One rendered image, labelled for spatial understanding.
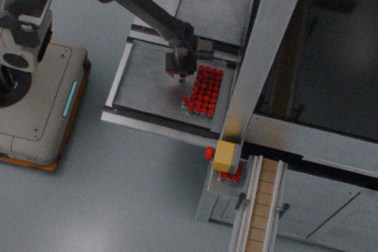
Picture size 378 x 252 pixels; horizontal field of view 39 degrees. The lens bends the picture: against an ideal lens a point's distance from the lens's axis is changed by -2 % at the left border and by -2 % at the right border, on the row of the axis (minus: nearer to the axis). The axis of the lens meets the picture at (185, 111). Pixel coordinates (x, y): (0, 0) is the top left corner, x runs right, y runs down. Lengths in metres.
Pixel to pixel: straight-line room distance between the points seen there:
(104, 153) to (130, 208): 0.31
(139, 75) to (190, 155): 0.92
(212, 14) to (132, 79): 0.40
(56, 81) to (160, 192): 0.73
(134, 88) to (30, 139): 0.77
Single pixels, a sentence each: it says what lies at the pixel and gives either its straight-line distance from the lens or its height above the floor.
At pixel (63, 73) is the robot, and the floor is 0.28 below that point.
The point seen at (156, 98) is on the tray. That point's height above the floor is 0.88.
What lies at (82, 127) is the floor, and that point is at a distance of 2.81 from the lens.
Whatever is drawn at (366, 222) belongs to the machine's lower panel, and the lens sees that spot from 2.23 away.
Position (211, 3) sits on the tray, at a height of 0.88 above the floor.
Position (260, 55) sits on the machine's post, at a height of 1.50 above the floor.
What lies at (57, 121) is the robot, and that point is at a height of 0.27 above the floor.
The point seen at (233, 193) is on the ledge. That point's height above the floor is 0.88.
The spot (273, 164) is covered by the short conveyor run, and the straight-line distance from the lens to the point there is 1.77.
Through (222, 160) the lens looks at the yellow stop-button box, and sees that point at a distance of 1.64.
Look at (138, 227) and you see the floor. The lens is 2.62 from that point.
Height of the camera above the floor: 2.55
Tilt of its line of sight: 64 degrees down
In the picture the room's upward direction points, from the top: 9 degrees clockwise
